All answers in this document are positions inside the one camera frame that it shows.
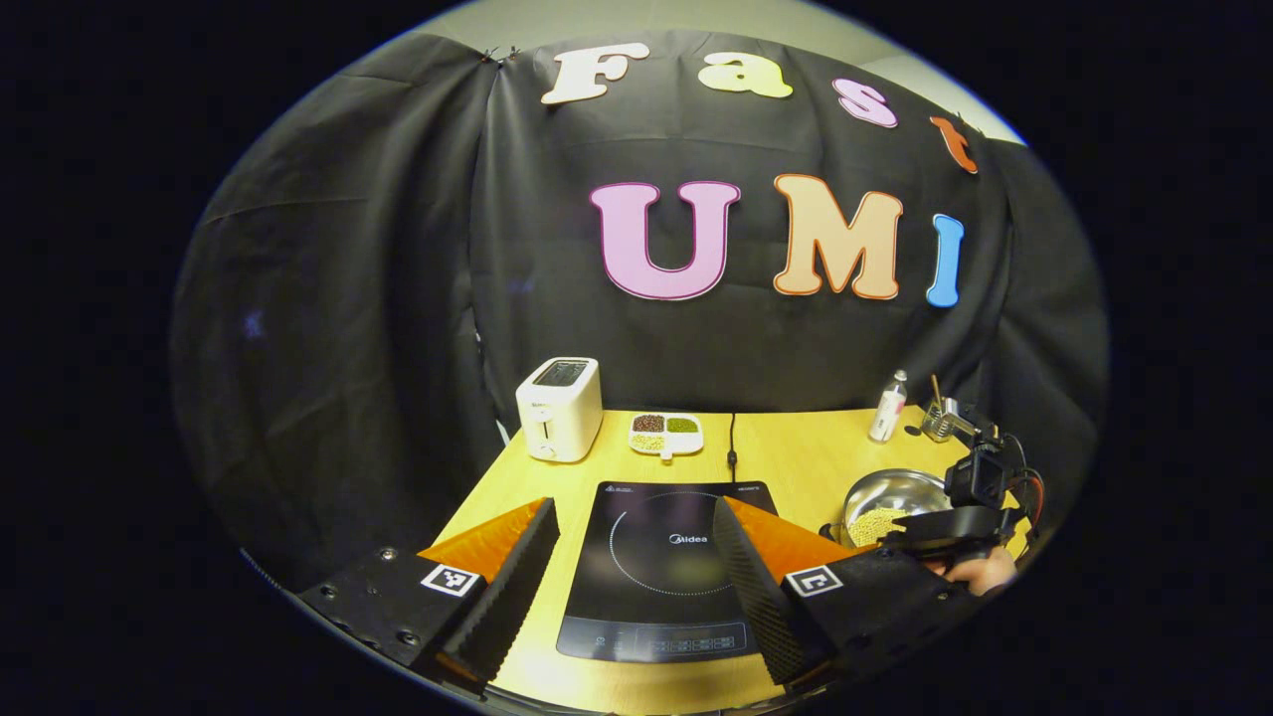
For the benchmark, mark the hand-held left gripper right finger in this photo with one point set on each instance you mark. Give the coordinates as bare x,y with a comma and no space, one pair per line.
751,587

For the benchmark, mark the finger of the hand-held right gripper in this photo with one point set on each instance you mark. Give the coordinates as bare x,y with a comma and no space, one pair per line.
950,529

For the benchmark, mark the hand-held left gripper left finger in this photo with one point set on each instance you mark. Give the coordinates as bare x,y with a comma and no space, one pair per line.
512,587

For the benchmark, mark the steel pot with yellow beans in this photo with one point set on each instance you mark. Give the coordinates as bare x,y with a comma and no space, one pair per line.
885,497

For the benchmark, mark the black induction cooktop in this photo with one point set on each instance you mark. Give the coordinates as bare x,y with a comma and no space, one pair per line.
646,567

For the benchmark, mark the small clear glass cup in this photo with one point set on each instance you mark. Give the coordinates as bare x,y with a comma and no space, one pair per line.
937,423

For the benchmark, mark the small clear white-label bottle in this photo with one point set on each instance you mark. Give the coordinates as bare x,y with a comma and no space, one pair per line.
887,410

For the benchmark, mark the white divided dish of beans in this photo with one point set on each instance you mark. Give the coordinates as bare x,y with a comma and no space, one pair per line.
664,434

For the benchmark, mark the white toaster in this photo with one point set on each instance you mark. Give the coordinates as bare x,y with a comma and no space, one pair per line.
557,413

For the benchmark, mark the black backdrop cloth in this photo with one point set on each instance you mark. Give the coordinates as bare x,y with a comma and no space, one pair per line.
348,348

